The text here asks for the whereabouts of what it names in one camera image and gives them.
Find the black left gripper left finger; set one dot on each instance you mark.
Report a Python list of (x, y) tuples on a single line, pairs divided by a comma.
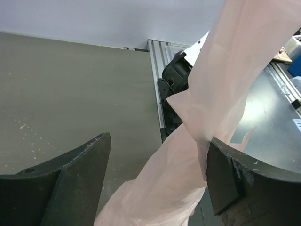
[(63, 191)]

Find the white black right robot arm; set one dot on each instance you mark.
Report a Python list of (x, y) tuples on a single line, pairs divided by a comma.
[(176, 73)]

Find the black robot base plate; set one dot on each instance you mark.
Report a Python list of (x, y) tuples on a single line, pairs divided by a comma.
[(171, 121)]

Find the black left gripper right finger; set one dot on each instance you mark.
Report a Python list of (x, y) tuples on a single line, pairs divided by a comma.
[(245, 191)]

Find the aluminium frame rail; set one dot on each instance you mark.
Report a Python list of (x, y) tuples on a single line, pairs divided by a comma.
[(161, 53)]

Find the pink plastic trash bag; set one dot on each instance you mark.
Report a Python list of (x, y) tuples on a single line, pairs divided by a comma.
[(246, 35)]

